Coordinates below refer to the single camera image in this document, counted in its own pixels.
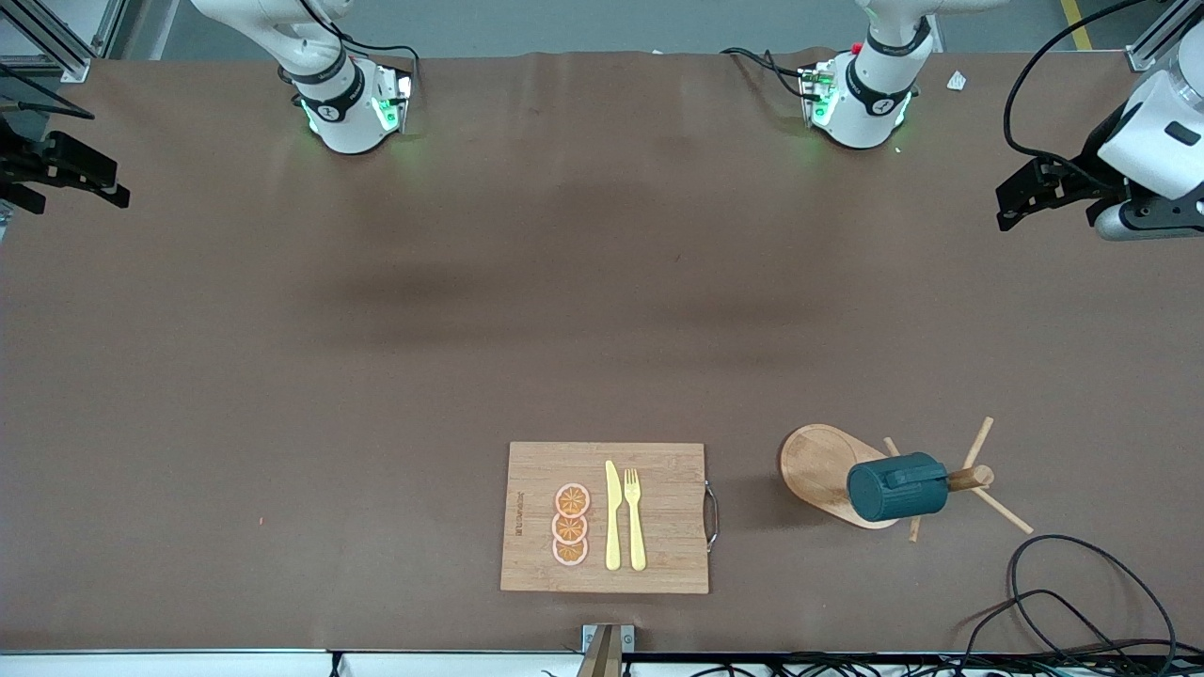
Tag teal mug yellow inside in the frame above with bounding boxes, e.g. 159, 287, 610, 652
847, 451, 951, 524

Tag wooden mug tree stand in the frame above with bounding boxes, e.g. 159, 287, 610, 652
779, 417, 1034, 543

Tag bamboo cutting board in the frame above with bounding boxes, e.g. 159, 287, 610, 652
499, 442, 721, 595

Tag yellow plastic fork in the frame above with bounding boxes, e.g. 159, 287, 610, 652
624, 468, 648, 572

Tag yellow plastic knife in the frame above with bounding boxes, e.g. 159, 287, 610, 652
605, 460, 623, 572

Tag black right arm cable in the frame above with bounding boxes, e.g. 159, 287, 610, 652
0, 62, 97, 120

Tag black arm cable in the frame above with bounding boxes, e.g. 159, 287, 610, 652
1003, 0, 1153, 180
0, 62, 97, 120

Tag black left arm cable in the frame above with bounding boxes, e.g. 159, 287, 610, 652
1003, 0, 1153, 180

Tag aluminium frame post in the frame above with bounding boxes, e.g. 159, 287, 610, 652
1126, 0, 1204, 73
0, 0, 128, 84

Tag black left base cables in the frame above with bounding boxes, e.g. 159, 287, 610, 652
720, 45, 819, 100

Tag black looped cable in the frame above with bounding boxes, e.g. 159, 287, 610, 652
959, 589, 1144, 659
1006, 533, 1179, 659

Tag tangled black cables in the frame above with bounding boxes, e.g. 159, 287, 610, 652
649, 653, 1204, 677

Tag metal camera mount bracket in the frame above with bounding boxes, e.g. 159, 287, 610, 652
576, 623, 636, 677

